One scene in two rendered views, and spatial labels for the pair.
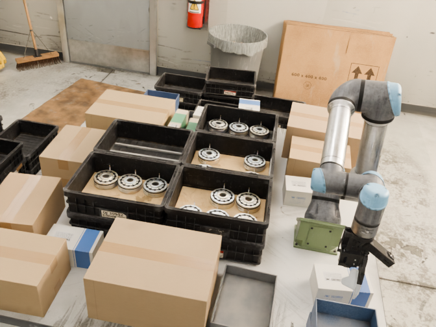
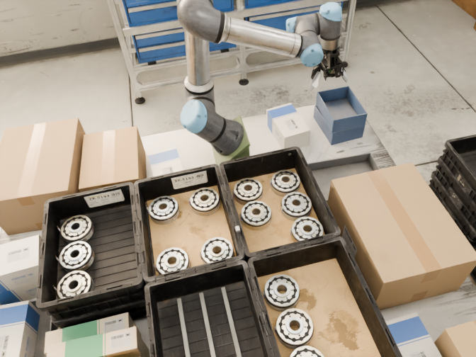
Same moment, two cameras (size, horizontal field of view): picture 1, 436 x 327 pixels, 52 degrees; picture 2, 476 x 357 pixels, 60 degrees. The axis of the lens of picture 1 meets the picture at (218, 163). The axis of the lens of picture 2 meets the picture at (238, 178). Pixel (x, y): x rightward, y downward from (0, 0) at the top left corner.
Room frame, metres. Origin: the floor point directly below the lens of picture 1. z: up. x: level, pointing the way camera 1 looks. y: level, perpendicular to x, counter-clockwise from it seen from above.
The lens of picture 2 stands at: (1.74, 0.76, 2.00)
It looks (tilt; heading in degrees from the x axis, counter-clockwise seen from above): 49 degrees down; 254
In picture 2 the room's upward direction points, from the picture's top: 5 degrees counter-clockwise
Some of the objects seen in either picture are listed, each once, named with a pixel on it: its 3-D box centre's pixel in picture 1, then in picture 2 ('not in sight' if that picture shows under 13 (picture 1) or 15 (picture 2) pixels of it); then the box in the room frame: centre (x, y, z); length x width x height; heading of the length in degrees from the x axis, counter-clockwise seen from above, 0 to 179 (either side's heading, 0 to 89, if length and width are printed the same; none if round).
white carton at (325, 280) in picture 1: (340, 285); (287, 127); (1.14, -0.50, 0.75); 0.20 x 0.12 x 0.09; 90
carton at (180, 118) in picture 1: (177, 124); (95, 350); (2.04, 0.23, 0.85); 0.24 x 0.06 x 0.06; 172
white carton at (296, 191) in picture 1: (304, 192); (168, 173); (1.70, -0.43, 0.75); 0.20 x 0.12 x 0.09; 89
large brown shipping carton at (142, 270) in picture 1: (157, 275); (392, 233); (1.06, 0.17, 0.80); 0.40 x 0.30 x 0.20; 84
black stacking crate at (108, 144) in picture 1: (145, 150); (211, 346); (1.74, 0.34, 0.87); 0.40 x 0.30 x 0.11; 84
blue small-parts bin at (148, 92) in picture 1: (159, 102); not in sight; (2.37, 0.38, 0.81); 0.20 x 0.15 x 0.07; 83
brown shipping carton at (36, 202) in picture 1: (23, 212); not in sight; (1.33, 0.77, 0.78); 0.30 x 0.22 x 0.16; 179
